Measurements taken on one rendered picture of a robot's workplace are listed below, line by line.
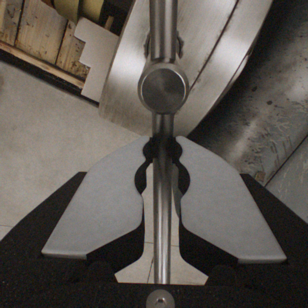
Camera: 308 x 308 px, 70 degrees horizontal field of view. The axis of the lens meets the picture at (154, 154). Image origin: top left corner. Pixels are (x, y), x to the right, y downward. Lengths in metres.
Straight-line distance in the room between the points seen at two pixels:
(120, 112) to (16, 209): 1.98
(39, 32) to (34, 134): 1.20
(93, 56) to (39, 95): 1.31
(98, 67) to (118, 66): 0.13
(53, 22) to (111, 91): 0.39
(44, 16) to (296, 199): 0.62
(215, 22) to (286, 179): 0.20
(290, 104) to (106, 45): 0.27
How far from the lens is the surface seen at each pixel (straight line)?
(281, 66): 0.29
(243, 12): 0.27
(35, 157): 1.87
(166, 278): 0.18
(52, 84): 0.98
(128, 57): 0.25
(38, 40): 0.66
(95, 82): 0.38
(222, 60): 0.26
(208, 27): 0.25
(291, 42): 0.30
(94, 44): 0.39
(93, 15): 0.39
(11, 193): 2.14
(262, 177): 0.30
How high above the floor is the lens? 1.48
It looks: 65 degrees down
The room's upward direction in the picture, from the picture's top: 179 degrees clockwise
